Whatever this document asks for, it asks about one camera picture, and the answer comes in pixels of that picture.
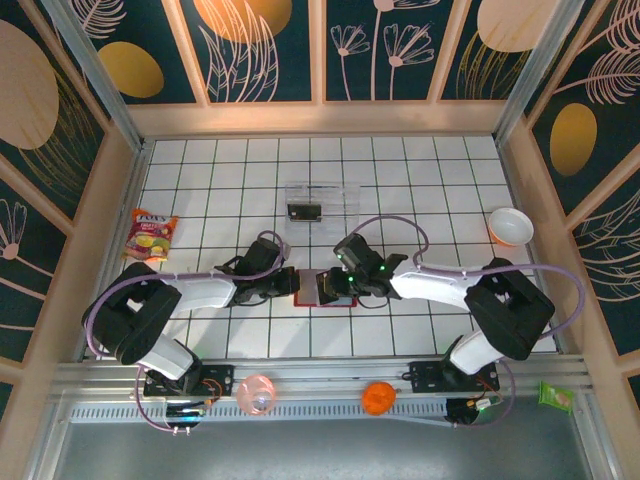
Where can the red card holder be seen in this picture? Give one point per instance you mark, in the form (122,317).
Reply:
(309,287)

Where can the black credit card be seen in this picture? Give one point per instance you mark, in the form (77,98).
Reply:
(305,212)

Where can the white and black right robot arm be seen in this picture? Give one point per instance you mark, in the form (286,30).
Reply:
(430,287)

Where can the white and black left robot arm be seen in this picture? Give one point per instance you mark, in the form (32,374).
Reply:
(205,295)

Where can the clear acrylic tray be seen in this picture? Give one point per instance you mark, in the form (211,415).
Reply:
(340,200)

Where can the fruit candy bag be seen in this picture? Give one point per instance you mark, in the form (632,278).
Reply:
(150,235)

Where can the pink transparent ball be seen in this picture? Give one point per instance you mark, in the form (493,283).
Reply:
(255,395)

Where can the orange ball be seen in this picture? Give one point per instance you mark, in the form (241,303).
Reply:
(378,397)

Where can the white and orange bowl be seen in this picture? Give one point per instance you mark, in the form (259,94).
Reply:
(510,225)

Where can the green snack packet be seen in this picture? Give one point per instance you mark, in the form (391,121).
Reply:
(555,396)

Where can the aluminium mounting rail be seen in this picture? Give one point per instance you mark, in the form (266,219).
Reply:
(325,380)

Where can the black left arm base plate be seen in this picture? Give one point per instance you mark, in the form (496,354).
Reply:
(220,380)

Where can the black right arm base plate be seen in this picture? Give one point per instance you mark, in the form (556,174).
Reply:
(425,375)

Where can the aluminium frame post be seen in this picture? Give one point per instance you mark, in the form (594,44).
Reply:
(90,65)
(538,65)

